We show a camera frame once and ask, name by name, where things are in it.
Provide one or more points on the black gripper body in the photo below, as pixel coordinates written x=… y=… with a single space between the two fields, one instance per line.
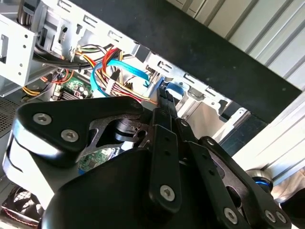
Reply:
x=107 y=195

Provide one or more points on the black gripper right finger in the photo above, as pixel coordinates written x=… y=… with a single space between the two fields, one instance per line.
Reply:
x=205 y=164

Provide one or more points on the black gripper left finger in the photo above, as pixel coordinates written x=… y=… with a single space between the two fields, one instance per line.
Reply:
x=162 y=171

